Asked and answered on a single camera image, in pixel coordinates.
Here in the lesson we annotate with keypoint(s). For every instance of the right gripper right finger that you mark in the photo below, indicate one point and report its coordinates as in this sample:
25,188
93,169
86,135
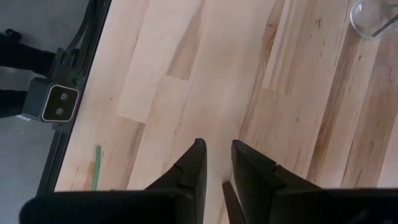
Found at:
280,199

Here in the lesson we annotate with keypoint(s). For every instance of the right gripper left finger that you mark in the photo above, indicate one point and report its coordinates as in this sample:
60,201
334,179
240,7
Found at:
174,199

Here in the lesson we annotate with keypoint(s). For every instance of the dark red artificial tulip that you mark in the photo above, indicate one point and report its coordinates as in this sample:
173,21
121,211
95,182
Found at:
97,168

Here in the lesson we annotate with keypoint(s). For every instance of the clear glass vase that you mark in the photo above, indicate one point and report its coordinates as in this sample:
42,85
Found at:
360,18

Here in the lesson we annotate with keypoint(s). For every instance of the person's leg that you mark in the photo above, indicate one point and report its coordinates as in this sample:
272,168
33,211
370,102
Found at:
25,56

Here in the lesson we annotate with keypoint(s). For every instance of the grey camera module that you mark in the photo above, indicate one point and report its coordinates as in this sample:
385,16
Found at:
59,102

